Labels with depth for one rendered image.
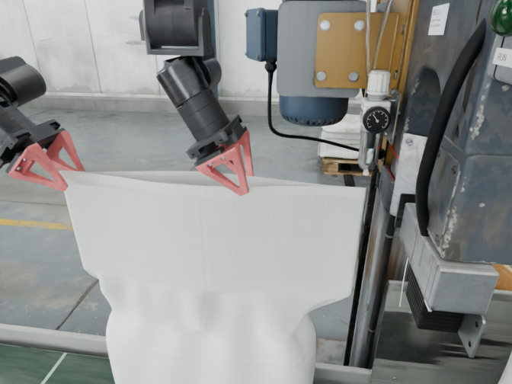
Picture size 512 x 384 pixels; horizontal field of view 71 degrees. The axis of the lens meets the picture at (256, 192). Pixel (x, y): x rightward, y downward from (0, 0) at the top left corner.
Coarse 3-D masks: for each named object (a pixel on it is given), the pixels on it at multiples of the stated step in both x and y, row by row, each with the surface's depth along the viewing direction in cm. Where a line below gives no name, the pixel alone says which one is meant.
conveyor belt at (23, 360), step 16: (0, 352) 108; (16, 352) 108; (32, 352) 108; (48, 352) 108; (0, 368) 103; (16, 368) 103; (32, 368) 103; (48, 368) 103; (64, 368) 103; (80, 368) 103; (96, 368) 103
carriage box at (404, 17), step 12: (384, 0) 73; (396, 0) 62; (408, 0) 54; (408, 12) 52; (408, 24) 52; (396, 36) 60; (396, 48) 60; (396, 60) 59; (396, 72) 57; (396, 84) 56; (360, 132) 91; (384, 144) 65
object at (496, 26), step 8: (496, 0) 24; (504, 0) 23; (496, 8) 24; (504, 8) 23; (496, 16) 24; (504, 16) 23; (496, 24) 24; (504, 24) 23; (496, 32) 24; (504, 32) 24
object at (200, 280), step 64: (64, 192) 60; (128, 192) 57; (192, 192) 54; (256, 192) 53; (320, 192) 54; (128, 256) 63; (192, 256) 59; (256, 256) 58; (320, 256) 58; (128, 320) 62; (192, 320) 60; (256, 320) 60
